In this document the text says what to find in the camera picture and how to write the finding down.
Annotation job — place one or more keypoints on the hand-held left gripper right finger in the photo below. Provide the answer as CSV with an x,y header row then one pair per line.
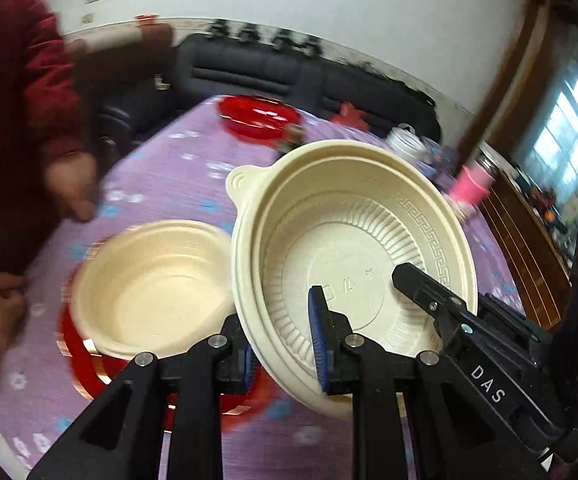
x,y
319,340

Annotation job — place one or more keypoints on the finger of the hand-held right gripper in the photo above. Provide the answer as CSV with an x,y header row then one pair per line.
x,y
514,317
429,300

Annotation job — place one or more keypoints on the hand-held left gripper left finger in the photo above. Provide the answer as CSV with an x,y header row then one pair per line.
x,y
248,365

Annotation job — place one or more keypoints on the cream plastic bowl lid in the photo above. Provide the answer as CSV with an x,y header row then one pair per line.
x,y
369,240

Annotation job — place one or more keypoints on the cream ribbed plastic bowl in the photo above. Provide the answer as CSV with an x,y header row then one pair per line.
x,y
154,285

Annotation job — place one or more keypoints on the red scalloped plate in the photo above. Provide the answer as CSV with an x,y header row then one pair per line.
x,y
86,365
259,112

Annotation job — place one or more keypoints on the pink cup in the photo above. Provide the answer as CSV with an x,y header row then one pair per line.
x,y
471,190

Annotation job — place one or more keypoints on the pink steel flask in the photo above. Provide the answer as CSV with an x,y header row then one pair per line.
x,y
486,164

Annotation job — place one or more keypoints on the white plastic jar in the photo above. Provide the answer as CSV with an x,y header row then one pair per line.
x,y
404,142

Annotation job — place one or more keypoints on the window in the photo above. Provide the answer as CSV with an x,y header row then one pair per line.
x,y
569,125

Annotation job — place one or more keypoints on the red paper ornament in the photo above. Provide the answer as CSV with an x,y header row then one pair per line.
x,y
349,112

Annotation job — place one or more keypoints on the small brown box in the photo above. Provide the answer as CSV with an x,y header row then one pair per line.
x,y
291,137

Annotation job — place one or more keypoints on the purple floral tablecloth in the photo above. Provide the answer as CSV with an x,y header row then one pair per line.
x,y
169,175

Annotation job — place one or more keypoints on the black sofa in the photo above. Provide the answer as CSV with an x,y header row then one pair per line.
x,y
269,70

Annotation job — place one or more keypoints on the spare black gripper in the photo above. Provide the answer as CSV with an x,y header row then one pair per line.
x,y
309,45
279,37
246,34

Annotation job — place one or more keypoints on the brown armchair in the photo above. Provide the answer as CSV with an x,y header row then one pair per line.
x,y
119,60

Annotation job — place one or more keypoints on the wooden door frame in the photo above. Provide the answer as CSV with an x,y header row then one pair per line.
x,y
514,75

